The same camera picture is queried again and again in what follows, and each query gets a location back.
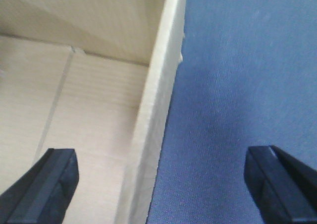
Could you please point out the brown cardboard carton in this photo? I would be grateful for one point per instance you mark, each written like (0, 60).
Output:
(96, 77)

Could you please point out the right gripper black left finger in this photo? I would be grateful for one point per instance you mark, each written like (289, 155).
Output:
(43, 194)

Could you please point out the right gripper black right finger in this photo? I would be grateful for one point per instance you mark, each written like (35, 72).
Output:
(283, 188)

